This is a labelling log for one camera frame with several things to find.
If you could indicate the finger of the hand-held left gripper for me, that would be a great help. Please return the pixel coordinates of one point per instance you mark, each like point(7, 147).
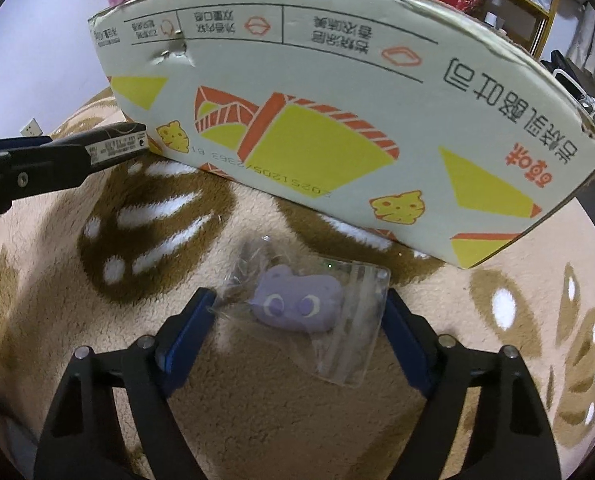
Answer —
point(27, 180)
point(25, 142)

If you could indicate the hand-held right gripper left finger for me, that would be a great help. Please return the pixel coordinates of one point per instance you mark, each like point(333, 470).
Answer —
point(187, 340)

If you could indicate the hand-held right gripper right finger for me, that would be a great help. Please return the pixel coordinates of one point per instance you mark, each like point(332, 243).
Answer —
point(402, 350)

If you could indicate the purple cat charm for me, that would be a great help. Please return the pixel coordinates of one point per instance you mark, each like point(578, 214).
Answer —
point(350, 345)

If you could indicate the dark packet with white label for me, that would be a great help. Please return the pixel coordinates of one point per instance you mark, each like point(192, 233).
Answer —
point(117, 142)

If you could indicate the purple frog toy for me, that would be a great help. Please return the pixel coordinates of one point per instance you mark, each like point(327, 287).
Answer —
point(292, 302)

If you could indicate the printed cardboard box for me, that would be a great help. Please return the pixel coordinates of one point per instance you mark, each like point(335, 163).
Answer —
point(327, 85)

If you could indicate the beige printed blanket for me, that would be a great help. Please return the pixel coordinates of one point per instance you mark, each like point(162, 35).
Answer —
point(277, 425)

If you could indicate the white trolley cart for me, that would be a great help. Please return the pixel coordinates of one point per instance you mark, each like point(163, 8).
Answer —
point(572, 85)

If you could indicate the wooden shelf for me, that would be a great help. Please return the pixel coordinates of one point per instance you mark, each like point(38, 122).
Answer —
point(537, 15)

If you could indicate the white wall socket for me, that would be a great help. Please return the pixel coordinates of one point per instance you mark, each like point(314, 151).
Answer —
point(31, 127)

